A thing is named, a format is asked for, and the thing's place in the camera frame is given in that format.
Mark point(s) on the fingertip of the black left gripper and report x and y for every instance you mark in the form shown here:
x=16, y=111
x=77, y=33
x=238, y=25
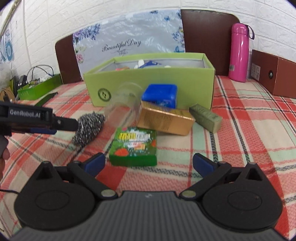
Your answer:
x=65, y=124

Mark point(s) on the clear glass jar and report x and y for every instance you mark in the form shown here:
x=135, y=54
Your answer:
x=123, y=108

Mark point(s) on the blue medicine box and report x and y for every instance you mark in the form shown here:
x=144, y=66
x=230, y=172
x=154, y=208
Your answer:
x=149, y=64

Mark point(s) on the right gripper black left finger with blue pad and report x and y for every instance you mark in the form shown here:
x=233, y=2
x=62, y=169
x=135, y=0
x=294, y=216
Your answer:
x=76, y=181

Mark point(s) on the black smartphone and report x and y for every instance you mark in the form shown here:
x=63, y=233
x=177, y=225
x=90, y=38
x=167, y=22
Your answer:
x=45, y=99

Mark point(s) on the floral plastic bedding bag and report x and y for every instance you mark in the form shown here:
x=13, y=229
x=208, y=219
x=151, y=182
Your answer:
x=160, y=30

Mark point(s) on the green soap box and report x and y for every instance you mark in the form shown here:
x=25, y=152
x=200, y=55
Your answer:
x=134, y=147

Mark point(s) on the pink thermos bottle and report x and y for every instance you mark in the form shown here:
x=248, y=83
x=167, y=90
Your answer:
x=241, y=34

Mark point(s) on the red plaid bed sheet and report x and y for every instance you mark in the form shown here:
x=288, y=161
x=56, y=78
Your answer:
x=256, y=127

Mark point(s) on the gold rectangular box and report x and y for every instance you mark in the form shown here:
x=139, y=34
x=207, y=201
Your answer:
x=166, y=120

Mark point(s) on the person's left hand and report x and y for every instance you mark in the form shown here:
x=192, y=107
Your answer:
x=5, y=156

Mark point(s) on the blue plastic container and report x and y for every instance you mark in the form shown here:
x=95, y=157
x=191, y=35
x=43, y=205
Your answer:
x=161, y=94

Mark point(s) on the olive green small box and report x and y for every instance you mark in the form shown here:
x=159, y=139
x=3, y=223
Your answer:
x=206, y=118

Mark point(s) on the brown cardboard box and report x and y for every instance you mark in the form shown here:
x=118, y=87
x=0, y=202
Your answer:
x=275, y=73

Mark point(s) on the dark brown headboard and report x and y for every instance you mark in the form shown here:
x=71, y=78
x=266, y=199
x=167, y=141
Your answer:
x=205, y=31

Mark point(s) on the steel wool scrubber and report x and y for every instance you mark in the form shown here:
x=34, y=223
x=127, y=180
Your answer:
x=89, y=126

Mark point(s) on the green plastic tray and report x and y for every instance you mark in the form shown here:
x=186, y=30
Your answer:
x=34, y=92

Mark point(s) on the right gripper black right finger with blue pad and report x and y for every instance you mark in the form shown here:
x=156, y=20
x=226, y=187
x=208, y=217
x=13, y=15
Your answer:
x=222, y=181

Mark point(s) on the light green cardboard box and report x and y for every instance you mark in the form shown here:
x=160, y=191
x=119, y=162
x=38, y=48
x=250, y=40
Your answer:
x=193, y=73

